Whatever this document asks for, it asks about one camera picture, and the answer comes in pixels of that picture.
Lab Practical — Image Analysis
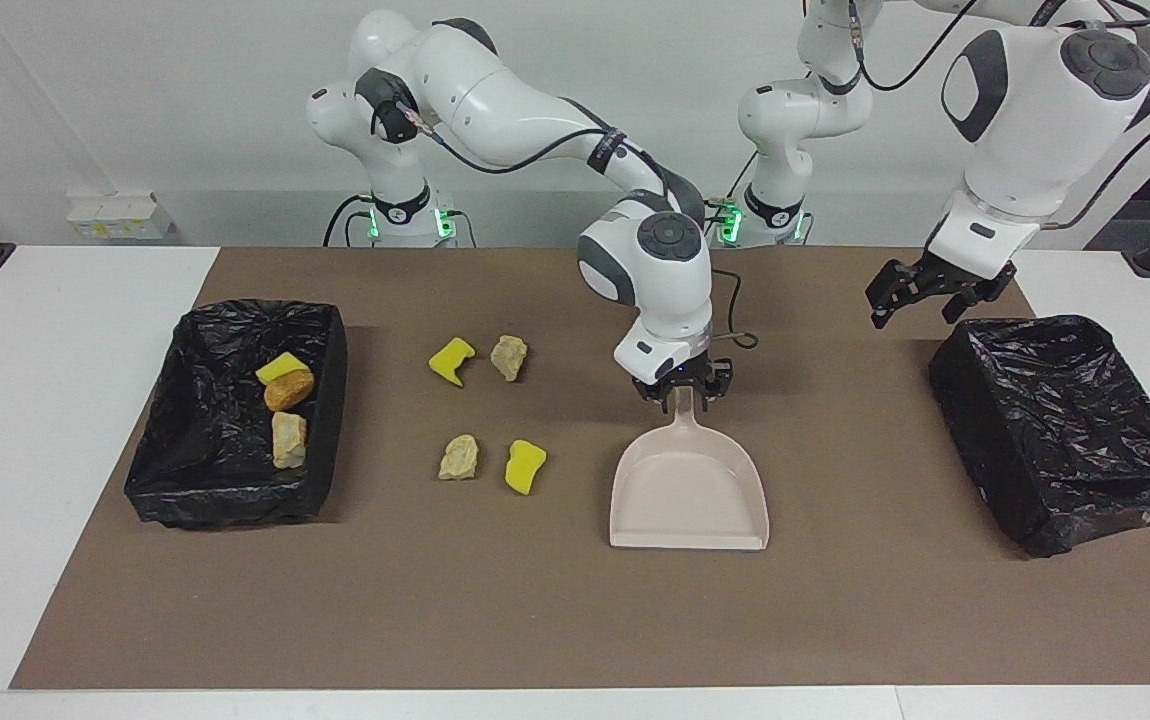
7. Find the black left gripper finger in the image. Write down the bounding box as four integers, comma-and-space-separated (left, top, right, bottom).
940, 269, 1019, 326
864, 259, 927, 332

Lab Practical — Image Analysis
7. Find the beige plastic dustpan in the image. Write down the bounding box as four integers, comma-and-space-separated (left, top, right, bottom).
609, 385, 770, 551

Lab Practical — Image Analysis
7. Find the pale beige pastry piece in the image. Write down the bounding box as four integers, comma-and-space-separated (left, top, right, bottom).
490, 335, 529, 383
437, 434, 481, 481

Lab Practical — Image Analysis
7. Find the notched yellow sponge piece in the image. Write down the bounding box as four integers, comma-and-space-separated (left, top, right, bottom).
428, 337, 477, 388

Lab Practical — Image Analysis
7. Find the brown bread loaf toy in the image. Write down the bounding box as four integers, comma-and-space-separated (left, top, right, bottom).
263, 368, 316, 412

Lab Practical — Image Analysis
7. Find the beige layered pastry piece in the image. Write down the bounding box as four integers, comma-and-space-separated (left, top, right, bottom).
271, 411, 308, 470

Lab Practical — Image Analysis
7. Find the bin lined with black bag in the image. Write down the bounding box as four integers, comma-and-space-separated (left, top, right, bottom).
928, 315, 1150, 559
124, 298, 349, 529

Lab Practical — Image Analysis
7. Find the brown table mat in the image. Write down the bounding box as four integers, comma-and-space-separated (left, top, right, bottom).
10, 247, 1150, 691

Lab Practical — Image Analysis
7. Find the black left base cable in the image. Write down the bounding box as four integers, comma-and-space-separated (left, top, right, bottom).
710, 150, 761, 246

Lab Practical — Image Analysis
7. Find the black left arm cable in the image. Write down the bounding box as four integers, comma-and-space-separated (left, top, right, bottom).
855, 0, 1150, 231

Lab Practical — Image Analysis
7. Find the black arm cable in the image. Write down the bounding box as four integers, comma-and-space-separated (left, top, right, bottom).
855, 0, 1150, 231
405, 95, 761, 351

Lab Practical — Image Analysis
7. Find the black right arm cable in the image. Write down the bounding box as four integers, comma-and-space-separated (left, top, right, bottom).
405, 95, 761, 351

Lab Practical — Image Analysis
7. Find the white wall outlet box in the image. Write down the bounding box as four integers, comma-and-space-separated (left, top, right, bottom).
67, 192, 174, 241

